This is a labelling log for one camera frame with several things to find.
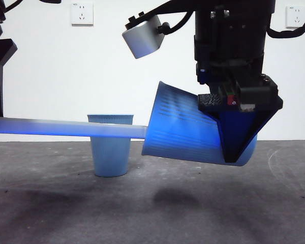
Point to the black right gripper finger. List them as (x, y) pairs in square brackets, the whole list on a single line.
[(209, 103), (235, 137)]

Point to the blue ribbed plastic cup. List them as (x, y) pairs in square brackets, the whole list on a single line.
[(172, 132), (109, 157)]

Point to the white wall socket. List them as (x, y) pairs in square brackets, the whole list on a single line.
[(296, 16), (82, 14)]

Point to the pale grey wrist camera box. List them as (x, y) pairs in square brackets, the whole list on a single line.
[(142, 38)]

